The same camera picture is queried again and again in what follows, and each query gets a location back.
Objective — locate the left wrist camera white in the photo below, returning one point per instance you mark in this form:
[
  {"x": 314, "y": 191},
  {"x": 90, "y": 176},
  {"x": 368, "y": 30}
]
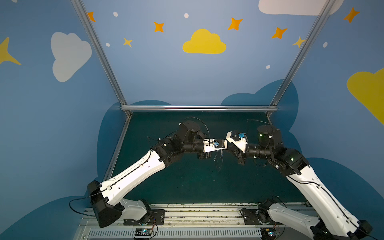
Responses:
[{"x": 212, "y": 145}]

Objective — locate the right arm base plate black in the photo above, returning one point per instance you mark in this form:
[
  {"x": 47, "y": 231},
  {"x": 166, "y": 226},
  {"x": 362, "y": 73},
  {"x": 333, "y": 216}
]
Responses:
[{"x": 256, "y": 217}]

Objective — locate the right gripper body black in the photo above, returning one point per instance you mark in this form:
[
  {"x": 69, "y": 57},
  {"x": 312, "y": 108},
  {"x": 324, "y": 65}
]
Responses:
[{"x": 240, "y": 154}]

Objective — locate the green circuit board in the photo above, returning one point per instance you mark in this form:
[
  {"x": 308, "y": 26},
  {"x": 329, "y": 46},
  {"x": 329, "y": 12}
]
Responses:
[
  {"x": 143, "y": 233},
  {"x": 268, "y": 234}
]

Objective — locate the right diagonal aluminium frame post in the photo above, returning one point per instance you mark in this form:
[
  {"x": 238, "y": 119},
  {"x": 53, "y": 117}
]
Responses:
[{"x": 304, "y": 50}]

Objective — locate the left green circuit board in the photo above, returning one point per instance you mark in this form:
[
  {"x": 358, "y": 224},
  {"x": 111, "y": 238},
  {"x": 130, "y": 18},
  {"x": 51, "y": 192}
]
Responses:
[{"x": 143, "y": 233}]

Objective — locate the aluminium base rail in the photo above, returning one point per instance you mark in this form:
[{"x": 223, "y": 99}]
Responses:
[{"x": 214, "y": 215}]

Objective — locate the right green circuit board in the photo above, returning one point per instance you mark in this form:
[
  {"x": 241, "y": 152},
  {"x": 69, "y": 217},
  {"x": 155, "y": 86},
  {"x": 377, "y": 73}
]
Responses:
[{"x": 268, "y": 234}]

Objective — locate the left diagonal aluminium frame post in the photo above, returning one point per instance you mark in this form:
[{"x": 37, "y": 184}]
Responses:
[{"x": 88, "y": 26}]

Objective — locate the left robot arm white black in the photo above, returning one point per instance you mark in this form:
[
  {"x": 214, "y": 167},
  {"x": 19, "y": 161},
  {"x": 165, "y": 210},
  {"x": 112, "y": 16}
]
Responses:
[{"x": 107, "y": 198}]

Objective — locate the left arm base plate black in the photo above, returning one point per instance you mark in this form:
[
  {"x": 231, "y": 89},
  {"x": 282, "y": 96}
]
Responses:
[{"x": 152, "y": 217}]

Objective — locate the back horizontal aluminium frame bar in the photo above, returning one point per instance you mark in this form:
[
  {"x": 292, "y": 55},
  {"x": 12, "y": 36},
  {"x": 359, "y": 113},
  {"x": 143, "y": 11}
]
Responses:
[{"x": 199, "y": 108}]

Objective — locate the diagonal aluminium frame post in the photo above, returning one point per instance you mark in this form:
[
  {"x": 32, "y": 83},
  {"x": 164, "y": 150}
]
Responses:
[
  {"x": 304, "y": 50},
  {"x": 88, "y": 26}
]

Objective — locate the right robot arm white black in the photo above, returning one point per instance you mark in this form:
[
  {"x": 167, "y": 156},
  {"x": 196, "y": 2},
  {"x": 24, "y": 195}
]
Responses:
[{"x": 334, "y": 222}]

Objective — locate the white slotted cable duct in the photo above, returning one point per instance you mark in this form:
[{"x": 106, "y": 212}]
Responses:
[{"x": 177, "y": 233}]

